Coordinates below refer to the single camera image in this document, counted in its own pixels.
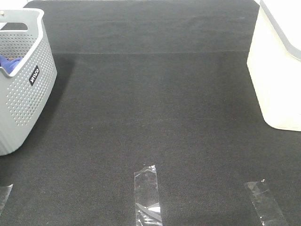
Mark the black table mat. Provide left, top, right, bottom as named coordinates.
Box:
left=0, top=0, right=301, bottom=226

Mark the blue cloth in basket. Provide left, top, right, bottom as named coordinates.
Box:
left=0, top=56, right=23, bottom=74

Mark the white plastic basket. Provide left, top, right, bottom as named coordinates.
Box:
left=247, top=0, right=301, bottom=131

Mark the clear tape strip centre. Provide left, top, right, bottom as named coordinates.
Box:
left=134, top=165, right=163, bottom=226

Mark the clear tape strip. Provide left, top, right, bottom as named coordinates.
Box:
left=244, top=179, right=288, bottom=226
left=0, top=184, right=13, bottom=215
left=134, top=165, right=163, bottom=226

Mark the clear tape strip right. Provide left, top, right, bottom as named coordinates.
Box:
left=244, top=179, right=288, bottom=226

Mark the grey perforated laundry basket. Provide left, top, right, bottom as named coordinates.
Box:
left=0, top=8, right=57, bottom=155

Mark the clear tape strip left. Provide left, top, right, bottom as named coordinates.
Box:
left=0, top=184, right=13, bottom=215

